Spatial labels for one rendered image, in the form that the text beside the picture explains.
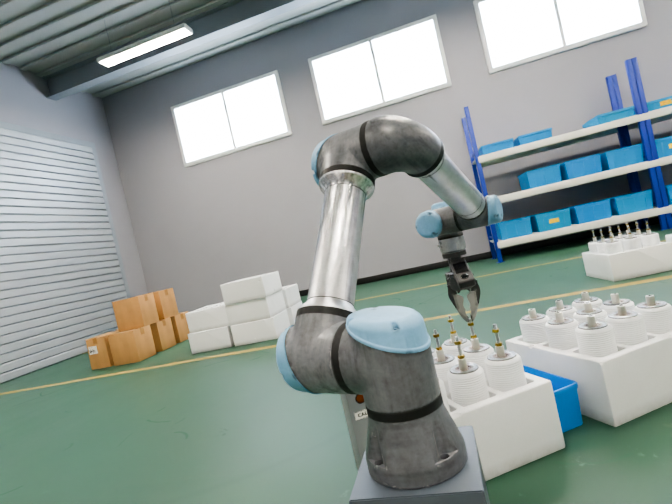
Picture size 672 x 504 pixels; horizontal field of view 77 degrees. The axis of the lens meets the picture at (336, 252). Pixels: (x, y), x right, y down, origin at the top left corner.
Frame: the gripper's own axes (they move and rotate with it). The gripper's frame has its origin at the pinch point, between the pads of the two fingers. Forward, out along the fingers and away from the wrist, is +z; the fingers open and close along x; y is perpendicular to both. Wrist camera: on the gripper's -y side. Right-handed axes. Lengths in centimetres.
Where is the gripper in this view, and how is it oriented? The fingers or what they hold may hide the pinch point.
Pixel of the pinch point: (469, 317)
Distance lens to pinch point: 132.1
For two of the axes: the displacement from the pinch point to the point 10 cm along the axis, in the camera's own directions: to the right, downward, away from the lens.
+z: 2.2, 9.7, 0.1
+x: -9.7, 2.2, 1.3
